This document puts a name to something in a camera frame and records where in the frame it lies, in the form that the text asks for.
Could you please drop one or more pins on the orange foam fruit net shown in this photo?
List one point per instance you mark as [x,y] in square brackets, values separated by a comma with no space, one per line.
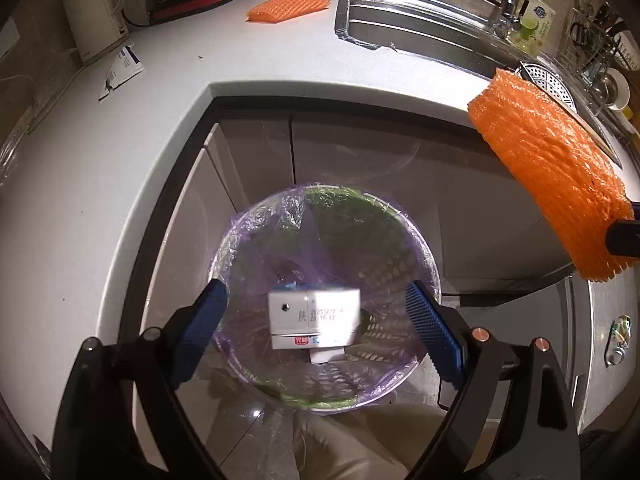
[545,160]
[287,8]

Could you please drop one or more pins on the metal knob with rubber bands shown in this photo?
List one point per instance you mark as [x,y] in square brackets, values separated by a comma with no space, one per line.
[615,355]

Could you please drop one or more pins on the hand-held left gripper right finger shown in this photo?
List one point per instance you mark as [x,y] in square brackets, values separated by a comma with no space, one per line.
[435,332]

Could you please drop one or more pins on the white electric kettle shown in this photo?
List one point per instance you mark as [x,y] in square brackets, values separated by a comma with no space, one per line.
[95,15]

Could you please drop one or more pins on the person's beige trousers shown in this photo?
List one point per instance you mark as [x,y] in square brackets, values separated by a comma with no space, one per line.
[350,440]

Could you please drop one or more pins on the white plate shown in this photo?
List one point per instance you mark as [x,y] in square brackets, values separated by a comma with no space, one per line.
[617,87]

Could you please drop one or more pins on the blue and white paper sachet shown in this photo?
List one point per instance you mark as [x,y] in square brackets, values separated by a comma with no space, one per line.
[125,67]

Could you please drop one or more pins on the round perforated steel strainer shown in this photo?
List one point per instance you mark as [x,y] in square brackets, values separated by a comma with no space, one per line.
[550,82]

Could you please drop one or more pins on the green dish soap bottle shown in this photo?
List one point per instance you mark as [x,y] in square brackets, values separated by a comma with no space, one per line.
[537,15]

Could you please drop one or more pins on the green bin with purple liner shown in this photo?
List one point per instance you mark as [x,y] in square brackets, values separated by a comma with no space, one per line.
[350,240]

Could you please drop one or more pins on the stainless steel sink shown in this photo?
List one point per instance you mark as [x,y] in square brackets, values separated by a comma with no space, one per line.
[425,35]

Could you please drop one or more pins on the blue and white milk carton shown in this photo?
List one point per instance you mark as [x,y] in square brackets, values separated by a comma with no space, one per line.
[315,310]

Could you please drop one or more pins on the grey kitchen cabinet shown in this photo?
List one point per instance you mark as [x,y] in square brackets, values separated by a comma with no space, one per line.
[360,150]

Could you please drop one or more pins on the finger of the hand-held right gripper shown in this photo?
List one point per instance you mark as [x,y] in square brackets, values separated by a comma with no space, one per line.
[625,237]

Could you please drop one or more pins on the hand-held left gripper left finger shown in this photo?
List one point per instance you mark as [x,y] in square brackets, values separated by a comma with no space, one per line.
[200,332]

